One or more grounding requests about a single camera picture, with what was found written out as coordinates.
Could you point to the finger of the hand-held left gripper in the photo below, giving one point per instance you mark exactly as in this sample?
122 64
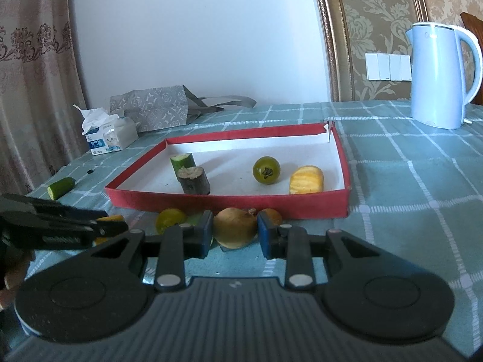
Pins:
109 227
53 205

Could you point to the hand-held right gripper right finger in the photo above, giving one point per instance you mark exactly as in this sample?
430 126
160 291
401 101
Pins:
267 235

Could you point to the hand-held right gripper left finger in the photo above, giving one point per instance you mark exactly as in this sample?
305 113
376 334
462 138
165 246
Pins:
205 233

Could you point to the yellow pepper piece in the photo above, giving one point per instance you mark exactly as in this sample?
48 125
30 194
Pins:
111 218

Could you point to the tan round fruit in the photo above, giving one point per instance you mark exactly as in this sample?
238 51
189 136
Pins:
236 228

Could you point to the dark sugarcane piece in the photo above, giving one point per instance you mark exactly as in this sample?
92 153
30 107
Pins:
194 181

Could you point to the green persimmon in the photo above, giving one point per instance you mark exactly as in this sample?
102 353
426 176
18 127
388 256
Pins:
266 169
169 220

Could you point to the yellow ridged fruit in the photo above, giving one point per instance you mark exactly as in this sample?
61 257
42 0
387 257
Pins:
306 181

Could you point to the red cardboard tray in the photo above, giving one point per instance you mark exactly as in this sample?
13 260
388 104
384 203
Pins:
234 166

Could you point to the dark green cucumber piece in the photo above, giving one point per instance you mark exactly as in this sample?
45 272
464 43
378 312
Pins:
183 162

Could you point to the person's left hand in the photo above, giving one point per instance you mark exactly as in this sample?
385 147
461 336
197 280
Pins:
17 273

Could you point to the bright green cucumber piece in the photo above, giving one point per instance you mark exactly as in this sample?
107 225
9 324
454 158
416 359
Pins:
60 187

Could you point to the orange tangerine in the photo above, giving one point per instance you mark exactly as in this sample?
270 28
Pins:
272 217

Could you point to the white tissue pack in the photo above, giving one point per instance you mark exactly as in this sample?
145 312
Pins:
109 135

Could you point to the beige patterned curtain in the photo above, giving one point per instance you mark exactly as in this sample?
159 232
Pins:
34 83

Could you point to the grey patterned gift bag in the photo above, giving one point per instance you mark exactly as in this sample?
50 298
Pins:
158 107

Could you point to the green checked tablecloth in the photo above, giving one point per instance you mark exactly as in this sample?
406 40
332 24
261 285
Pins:
396 181

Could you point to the light blue electric kettle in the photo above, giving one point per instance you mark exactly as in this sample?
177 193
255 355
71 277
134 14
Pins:
437 79

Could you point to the wooden headboard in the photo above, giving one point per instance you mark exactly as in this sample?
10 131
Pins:
473 26

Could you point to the white wall switch panel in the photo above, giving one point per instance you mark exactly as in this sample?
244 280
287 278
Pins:
386 66

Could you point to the gold wall frame moulding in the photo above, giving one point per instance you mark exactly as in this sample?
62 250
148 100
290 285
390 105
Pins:
328 26

